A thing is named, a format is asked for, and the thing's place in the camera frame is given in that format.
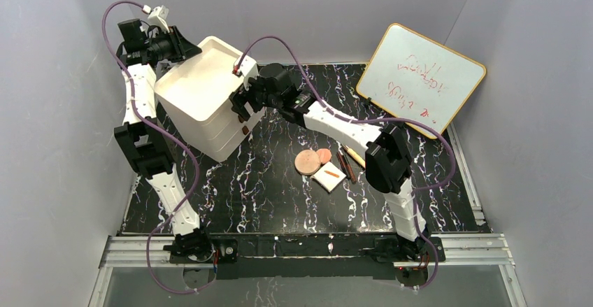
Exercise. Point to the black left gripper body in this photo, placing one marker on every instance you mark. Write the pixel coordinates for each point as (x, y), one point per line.
(177, 47)

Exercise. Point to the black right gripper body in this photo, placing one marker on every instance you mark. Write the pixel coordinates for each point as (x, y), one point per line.
(247, 98)

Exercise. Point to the white drawer organizer box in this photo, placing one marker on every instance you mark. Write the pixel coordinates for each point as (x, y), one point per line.
(195, 95)

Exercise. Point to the large round pink compact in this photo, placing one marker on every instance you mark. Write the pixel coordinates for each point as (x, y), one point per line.
(307, 162)

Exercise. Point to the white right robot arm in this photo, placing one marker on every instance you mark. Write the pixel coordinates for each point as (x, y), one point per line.
(386, 155)

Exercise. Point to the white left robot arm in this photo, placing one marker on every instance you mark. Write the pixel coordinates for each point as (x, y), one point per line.
(146, 146)

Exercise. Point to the dark brown makeup pencil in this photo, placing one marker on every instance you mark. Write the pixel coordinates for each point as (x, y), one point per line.
(343, 165)

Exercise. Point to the white square makeup palette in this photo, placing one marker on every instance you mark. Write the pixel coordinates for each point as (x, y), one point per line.
(329, 176)

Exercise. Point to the small round pink compact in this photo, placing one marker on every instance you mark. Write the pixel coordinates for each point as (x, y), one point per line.
(324, 155)

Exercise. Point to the yellow framed whiteboard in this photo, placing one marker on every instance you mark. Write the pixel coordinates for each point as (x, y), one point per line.
(411, 76)

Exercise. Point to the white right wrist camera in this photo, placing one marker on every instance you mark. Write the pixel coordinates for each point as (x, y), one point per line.
(245, 67)

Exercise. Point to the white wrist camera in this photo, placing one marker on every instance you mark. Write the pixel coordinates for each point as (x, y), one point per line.
(245, 67)
(157, 17)

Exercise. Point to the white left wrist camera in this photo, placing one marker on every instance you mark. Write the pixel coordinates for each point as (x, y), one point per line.
(157, 17)

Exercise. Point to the aluminium right side rail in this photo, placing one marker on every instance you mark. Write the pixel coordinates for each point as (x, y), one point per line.
(472, 193)

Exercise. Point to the aluminium front mounting rail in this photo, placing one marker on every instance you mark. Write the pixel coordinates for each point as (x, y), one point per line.
(448, 250)

